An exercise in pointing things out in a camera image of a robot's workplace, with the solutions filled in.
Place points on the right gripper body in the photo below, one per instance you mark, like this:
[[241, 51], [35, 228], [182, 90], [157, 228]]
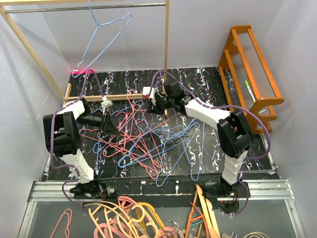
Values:
[[159, 103]]

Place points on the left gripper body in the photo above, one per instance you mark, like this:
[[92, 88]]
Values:
[[106, 121]]

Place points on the light blue wire hanger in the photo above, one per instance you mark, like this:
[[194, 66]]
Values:
[[105, 34]]

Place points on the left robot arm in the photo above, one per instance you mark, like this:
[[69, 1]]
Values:
[[63, 140]]

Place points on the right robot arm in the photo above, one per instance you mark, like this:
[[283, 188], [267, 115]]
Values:
[[234, 132]]

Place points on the pile of plastic hangers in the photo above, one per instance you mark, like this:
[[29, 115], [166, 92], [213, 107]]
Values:
[[128, 218]]

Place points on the wooden hangers pile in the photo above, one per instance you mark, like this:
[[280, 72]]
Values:
[[202, 216]]

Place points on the pink plastic marker strip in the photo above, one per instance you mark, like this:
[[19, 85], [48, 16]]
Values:
[[76, 73]]

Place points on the green white pen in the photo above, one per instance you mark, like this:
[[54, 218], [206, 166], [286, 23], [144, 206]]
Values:
[[250, 91]]

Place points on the orange wooden shelf rack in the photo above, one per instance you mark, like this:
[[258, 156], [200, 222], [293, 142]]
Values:
[[242, 59]]

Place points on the metal hanging rod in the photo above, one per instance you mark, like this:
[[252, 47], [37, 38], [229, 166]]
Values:
[[84, 8]]

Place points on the tangled pink wire hangers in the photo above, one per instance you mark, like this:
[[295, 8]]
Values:
[[140, 145]]

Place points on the tangled blue wire hangers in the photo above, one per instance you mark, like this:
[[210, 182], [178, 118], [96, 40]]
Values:
[[189, 146]]

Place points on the wooden clothes rack frame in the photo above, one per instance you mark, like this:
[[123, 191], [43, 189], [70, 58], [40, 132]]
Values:
[[34, 58]]

